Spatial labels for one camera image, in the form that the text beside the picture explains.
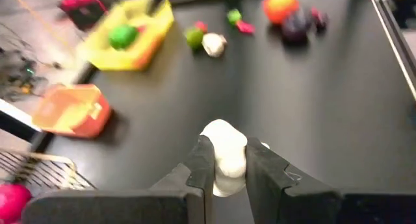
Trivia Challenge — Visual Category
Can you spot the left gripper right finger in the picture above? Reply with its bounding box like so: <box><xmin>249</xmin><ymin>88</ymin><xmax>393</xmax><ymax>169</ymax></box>
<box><xmin>246</xmin><ymin>137</ymin><xmax>344</xmax><ymax>224</ymax></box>

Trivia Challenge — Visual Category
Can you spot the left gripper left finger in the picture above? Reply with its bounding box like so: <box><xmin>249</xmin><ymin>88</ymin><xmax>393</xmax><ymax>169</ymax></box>
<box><xmin>22</xmin><ymin>135</ymin><xmax>216</xmax><ymax>224</ymax></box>

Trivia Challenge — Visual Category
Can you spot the white garlic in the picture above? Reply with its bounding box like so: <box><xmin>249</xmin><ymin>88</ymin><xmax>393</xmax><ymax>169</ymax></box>
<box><xmin>200</xmin><ymin>119</ymin><xmax>270</xmax><ymax>198</ymax></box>

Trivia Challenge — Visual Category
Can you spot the red strawberry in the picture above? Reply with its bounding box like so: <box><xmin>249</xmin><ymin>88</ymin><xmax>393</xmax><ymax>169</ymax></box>
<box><xmin>0</xmin><ymin>183</ymin><xmax>33</xmax><ymax>224</ymax></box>

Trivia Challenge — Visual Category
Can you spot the green bell pepper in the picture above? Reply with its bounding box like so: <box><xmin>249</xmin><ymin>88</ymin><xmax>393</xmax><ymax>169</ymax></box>
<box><xmin>108</xmin><ymin>25</ymin><xmax>139</xmax><ymax>51</ymax></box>

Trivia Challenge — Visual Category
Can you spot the beige garlic bulb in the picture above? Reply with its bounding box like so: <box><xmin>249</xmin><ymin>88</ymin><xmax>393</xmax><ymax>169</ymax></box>
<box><xmin>201</xmin><ymin>32</ymin><xmax>228</xmax><ymax>58</ymax></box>

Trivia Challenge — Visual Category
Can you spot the small red chili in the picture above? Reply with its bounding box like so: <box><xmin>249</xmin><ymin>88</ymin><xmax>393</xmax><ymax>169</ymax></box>
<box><xmin>235</xmin><ymin>19</ymin><xmax>256</xmax><ymax>35</ymax></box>

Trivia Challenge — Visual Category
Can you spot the green lime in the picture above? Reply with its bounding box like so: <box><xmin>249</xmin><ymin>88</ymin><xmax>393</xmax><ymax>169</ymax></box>
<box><xmin>185</xmin><ymin>28</ymin><xmax>205</xmax><ymax>50</ymax></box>

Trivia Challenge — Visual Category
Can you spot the small green vegetable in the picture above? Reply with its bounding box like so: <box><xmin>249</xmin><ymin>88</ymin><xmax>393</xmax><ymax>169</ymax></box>
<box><xmin>226</xmin><ymin>8</ymin><xmax>243</xmax><ymax>25</ymax></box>

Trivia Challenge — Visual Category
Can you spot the orange fruit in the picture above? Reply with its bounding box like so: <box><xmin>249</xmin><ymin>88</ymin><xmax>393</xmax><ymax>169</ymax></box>
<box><xmin>262</xmin><ymin>0</ymin><xmax>300</xmax><ymax>25</ymax></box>

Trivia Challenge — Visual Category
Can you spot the small orange plastic bin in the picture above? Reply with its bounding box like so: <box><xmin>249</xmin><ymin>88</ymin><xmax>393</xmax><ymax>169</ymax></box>
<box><xmin>31</xmin><ymin>83</ymin><xmax>112</xmax><ymax>139</ymax></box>

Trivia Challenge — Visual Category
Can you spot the yellow translucent plastic bin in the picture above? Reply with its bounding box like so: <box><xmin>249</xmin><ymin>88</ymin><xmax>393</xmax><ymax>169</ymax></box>
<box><xmin>76</xmin><ymin>0</ymin><xmax>176</xmax><ymax>71</ymax></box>

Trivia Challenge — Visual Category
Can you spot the red black crate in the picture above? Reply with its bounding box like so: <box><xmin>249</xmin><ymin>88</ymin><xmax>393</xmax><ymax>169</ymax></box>
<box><xmin>58</xmin><ymin>0</ymin><xmax>108</xmax><ymax>30</ymax></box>

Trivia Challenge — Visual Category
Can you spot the bronze wire basket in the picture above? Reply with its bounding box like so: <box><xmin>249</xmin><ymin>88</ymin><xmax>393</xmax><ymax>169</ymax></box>
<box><xmin>0</xmin><ymin>149</ymin><xmax>97</xmax><ymax>199</ymax></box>

